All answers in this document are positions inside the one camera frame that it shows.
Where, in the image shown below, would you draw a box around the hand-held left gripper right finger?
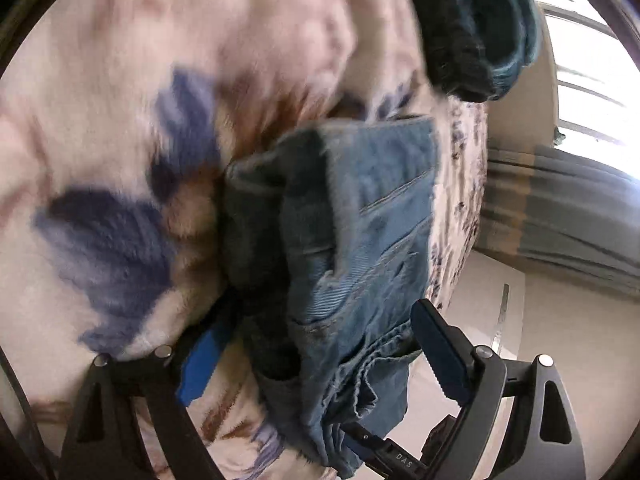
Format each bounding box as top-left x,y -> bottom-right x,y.
410,298 -> 586,480

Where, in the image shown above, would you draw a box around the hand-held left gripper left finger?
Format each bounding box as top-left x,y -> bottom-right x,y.
59,305 -> 238,480

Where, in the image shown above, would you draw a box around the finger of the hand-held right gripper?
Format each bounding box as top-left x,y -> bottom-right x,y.
342,422 -> 388,466

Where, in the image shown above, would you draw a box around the light blue denim pants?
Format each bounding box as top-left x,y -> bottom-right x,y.
222,115 -> 441,478

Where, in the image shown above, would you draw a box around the white headboard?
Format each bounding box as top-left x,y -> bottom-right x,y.
390,252 -> 528,441

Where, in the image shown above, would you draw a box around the grey curtain with yellow band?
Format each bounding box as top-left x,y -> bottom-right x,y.
475,145 -> 640,281

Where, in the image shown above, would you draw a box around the floral blanket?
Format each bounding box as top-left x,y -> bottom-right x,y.
0,0 -> 488,480

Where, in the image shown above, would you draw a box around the dark blue folded jeans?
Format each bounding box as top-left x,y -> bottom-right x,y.
402,0 -> 543,103

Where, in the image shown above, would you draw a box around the window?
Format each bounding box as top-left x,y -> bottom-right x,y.
520,0 -> 640,181

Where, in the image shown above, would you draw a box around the black cable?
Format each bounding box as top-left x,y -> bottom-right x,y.
0,347 -> 51,480

